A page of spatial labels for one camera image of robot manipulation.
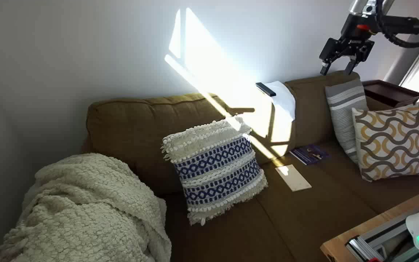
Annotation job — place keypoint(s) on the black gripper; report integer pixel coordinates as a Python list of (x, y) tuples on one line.
[(348, 46)]

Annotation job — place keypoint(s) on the black remote control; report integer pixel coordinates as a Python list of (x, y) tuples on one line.
[(265, 89)]

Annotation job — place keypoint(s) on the grey striped pillow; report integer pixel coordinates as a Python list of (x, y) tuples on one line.
[(342, 110)]

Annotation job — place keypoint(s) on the dark wooden side table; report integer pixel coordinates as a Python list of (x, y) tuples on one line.
[(392, 93)]

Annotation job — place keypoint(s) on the white cloth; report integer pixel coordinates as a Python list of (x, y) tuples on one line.
[(284, 99)]

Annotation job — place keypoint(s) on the dark blue booklet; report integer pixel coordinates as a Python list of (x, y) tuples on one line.
[(309, 154)]

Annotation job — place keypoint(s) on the yellow grey wave pattern pillow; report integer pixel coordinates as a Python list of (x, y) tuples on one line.
[(392, 142)]

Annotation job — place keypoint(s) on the brown fabric sofa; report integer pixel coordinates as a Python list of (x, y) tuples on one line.
[(297, 218)]

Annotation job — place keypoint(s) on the blue white woven pillow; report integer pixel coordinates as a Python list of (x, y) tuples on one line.
[(217, 169)]

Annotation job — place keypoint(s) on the light wooden robot table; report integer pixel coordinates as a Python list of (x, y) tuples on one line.
[(345, 241)]

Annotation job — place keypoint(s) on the cream knitted blanket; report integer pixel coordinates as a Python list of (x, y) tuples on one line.
[(83, 208)]

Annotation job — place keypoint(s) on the aluminium rail frame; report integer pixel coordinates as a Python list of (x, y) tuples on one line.
[(379, 240)]

